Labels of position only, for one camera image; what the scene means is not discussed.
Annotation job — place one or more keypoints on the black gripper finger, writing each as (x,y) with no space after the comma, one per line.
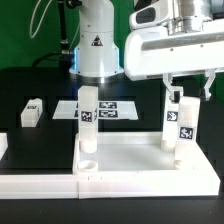
(175,92)
(209,76)

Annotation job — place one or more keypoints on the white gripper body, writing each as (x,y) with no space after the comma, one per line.
(152,52)

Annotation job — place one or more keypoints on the white desk tabletop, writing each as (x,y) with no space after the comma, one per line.
(135,152)

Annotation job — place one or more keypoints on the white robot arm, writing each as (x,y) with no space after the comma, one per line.
(96,55)

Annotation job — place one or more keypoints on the white L-shaped obstacle fixture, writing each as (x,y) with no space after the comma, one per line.
(84,185)

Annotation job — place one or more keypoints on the white part at left edge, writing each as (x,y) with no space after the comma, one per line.
(3,144)

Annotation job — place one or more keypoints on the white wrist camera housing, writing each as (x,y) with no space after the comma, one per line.
(149,16)

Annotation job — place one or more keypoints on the base plate with fiducial tags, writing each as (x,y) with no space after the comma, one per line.
(108,110)

